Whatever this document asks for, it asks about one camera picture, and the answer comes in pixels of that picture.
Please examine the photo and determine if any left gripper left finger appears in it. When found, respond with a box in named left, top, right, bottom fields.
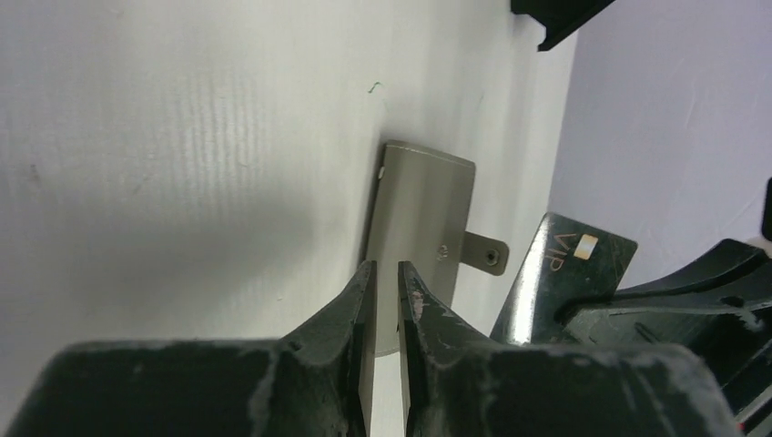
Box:
left=7, top=261, right=377, bottom=436

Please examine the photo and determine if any black VIP credit card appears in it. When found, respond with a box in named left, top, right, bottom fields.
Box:
left=490, top=212, right=638, bottom=345

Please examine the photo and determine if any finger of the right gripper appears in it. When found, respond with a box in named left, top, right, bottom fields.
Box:
left=562, top=239, right=771, bottom=436

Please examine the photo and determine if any grey leather card holder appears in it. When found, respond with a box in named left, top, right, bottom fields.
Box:
left=364, top=140, right=510, bottom=357

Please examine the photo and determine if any black plastic card box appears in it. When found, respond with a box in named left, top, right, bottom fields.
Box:
left=510, top=0, right=615, bottom=52

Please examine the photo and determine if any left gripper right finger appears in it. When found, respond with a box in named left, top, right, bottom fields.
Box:
left=397, top=261, right=741, bottom=436

